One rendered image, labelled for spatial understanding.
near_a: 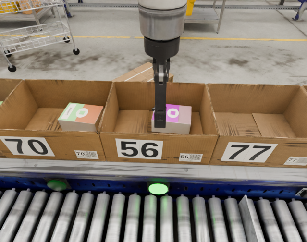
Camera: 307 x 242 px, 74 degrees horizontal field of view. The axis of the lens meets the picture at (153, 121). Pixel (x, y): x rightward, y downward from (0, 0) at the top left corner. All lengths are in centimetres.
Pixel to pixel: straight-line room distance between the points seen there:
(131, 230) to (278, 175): 56
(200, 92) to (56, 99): 66
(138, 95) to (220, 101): 37
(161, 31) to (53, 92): 72
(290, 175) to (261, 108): 33
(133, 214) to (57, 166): 34
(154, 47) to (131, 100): 54
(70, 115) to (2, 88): 36
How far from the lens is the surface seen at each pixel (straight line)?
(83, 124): 88
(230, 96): 97
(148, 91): 91
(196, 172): 78
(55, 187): 90
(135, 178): 78
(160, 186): 79
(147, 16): 41
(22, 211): 101
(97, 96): 97
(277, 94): 104
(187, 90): 90
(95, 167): 80
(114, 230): 84
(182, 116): 86
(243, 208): 91
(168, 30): 41
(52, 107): 110
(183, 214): 86
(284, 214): 99
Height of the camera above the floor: 155
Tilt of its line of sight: 46 degrees down
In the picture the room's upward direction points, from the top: straight up
